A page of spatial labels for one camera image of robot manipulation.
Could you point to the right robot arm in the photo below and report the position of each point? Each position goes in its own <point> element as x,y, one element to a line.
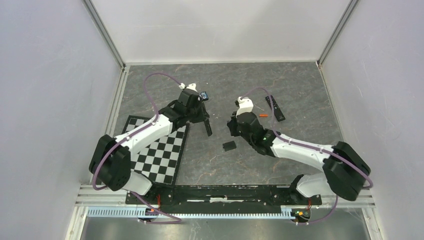
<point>343,171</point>

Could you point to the black remote control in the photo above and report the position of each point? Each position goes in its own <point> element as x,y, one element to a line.
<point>208,127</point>

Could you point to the white cable comb strip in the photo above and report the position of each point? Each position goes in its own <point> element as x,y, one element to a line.
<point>147,213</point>

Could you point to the checkerboard calibration board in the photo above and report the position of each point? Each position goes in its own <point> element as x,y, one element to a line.
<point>156,150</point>

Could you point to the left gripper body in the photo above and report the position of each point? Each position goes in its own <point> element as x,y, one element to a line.
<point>197,114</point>

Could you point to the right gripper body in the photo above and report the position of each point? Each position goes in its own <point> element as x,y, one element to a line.
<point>235,131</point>

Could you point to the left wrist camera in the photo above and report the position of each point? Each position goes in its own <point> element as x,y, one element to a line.
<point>191,86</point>

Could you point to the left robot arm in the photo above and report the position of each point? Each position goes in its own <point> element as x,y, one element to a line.
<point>111,160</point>

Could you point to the black battery cover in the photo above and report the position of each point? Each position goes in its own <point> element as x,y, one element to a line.
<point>228,146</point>

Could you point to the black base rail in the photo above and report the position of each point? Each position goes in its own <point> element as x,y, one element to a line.
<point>227,199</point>

